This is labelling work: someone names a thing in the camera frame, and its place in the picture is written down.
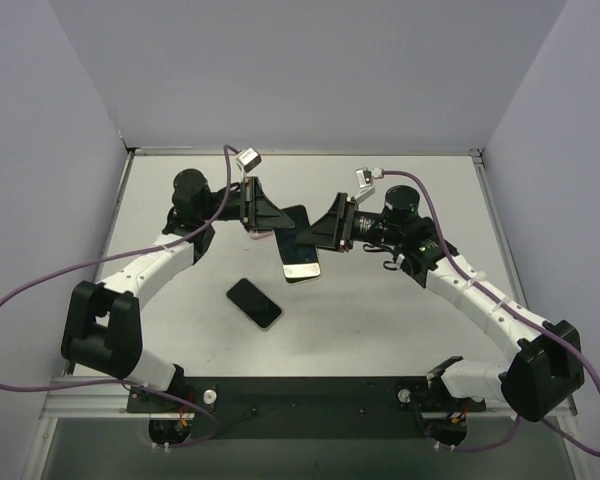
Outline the phone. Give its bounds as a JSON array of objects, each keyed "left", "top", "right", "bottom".
[
  {"left": 274, "top": 205, "right": 321, "bottom": 285},
  {"left": 226, "top": 278, "right": 283, "bottom": 330}
]

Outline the pink phone case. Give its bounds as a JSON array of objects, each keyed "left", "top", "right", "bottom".
[{"left": 249, "top": 230, "right": 274, "bottom": 240}]

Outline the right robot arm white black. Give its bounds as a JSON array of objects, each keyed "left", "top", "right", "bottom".
[{"left": 297, "top": 185, "right": 584, "bottom": 422}]

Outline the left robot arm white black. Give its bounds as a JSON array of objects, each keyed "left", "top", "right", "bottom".
[{"left": 61, "top": 169, "right": 294, "bottom": 412}]

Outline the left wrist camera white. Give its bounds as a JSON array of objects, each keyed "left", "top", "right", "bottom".
[{"left": 235, "top": 147, "right": 262, "bottom": 174}]

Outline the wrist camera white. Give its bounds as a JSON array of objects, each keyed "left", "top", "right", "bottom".
[
  {"left": 351, "top": 167, "right": 384, "bottom": 205},
  {"left": 235, "top": 147, "right": 262, "bottom": 174}
]

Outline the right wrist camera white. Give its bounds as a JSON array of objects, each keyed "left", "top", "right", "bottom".
[{"left": 351, "top": 167, "right": 384, "bottom": 205}]

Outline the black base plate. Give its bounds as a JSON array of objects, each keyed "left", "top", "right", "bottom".
[{"left": 126, "top": 376, "right": 486, "bottom": 443}]

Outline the aluminium front rail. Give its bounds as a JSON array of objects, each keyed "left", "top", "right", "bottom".
[{"left": 40, "top": 376, "right": 579, "bottom": 420}]

